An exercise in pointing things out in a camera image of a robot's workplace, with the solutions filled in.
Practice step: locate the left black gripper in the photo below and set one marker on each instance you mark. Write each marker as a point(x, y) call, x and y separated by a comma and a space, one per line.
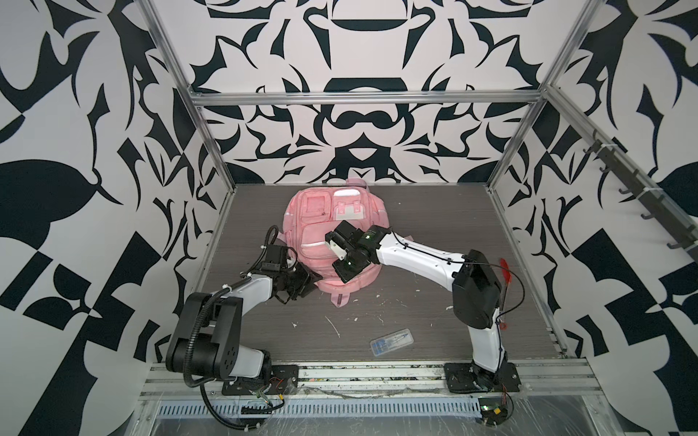
point(306, 278)

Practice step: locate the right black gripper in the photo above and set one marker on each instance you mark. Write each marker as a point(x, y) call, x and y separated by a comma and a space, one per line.
point(342, 272)

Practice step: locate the pink school backpack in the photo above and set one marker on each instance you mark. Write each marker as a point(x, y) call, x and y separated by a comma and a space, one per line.
point(320, 221)

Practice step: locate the clear plastic ruler case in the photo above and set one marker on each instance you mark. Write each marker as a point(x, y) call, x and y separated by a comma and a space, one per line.
point(391, 342)

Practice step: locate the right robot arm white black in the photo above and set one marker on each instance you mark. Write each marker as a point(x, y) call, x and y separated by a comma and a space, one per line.
point(478, 296)

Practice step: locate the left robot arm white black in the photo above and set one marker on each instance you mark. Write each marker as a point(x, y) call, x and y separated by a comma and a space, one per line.
point(206, 344)

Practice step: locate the red pen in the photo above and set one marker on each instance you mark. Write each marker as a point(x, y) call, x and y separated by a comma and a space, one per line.
point(505, 278)

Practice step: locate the small circuit board front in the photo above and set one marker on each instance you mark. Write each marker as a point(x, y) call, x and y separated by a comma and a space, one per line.
point(494, 412)

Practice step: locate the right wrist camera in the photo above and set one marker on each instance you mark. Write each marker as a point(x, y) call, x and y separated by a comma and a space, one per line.
point(342, 240)

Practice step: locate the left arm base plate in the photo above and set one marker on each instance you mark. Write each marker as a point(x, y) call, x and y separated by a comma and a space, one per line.
point(273, 380)

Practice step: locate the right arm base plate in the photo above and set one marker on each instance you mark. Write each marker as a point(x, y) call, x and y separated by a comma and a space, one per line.
point(467, 378)

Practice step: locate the aluminium frame crossbar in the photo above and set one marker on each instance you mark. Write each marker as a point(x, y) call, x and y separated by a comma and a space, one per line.
point(367, 98)

